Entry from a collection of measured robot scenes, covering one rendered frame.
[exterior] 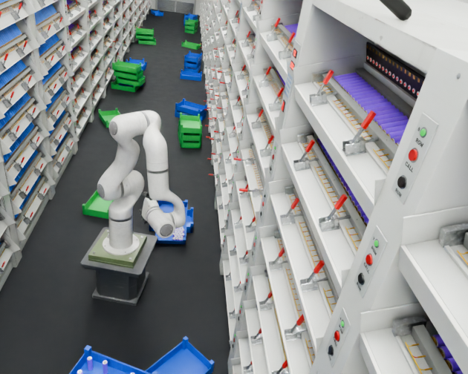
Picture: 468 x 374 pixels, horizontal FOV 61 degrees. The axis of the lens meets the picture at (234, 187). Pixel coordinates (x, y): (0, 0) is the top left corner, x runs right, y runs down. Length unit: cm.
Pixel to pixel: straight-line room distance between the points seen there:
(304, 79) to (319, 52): 8
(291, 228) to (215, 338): 117
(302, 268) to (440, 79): 65
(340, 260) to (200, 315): 157
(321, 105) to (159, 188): 89
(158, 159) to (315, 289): 90
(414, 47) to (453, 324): 37
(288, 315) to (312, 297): 22
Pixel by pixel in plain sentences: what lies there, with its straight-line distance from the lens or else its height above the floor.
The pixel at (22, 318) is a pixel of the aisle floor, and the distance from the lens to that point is 241.
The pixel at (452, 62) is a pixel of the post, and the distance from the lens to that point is 57.
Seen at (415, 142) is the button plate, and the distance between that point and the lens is 60.
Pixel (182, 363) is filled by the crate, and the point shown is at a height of 0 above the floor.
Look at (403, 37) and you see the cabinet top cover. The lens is 68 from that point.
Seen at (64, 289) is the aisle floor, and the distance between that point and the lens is 250.
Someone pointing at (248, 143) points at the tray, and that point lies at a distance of 204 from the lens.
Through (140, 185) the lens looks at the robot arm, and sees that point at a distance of 205.
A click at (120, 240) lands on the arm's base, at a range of 217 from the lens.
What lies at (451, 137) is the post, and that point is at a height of 162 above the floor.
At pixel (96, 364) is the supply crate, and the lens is 178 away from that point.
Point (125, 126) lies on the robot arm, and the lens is 172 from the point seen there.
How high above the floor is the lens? 179
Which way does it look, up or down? 32 degrees down
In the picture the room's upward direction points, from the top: 9 degrees clockwise
